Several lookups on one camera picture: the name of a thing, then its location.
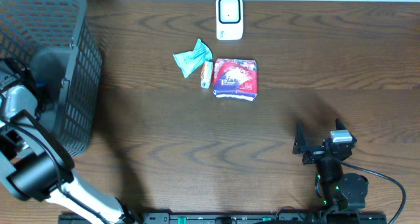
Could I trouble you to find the white barcode scanner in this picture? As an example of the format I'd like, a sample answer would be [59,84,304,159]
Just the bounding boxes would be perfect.
[215,0,244,41]

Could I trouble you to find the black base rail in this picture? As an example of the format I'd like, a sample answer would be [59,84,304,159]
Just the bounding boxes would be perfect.
[58,212,388,224]

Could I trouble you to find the teal wet wipes pack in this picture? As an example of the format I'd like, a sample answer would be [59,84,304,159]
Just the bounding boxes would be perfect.
[173,39,213,78]

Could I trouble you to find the red purple pad package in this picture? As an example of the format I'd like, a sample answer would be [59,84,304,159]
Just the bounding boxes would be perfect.
[213,58,258,101]

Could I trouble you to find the grey plastic mesh basket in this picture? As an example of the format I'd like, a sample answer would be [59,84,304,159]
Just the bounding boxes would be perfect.
[1,0,102,156]

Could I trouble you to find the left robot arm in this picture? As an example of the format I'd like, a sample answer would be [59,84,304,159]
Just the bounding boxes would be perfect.
[1,58,144,223]

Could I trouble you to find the orange white snack bar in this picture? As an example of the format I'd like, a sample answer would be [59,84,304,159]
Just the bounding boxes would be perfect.
[200,61,213,89]

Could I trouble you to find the blue cookie package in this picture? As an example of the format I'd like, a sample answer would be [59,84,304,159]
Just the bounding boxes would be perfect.
[36,81,47,88]

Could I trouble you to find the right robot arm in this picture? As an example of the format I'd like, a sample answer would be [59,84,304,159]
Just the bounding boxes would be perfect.
[292,119,368,223]

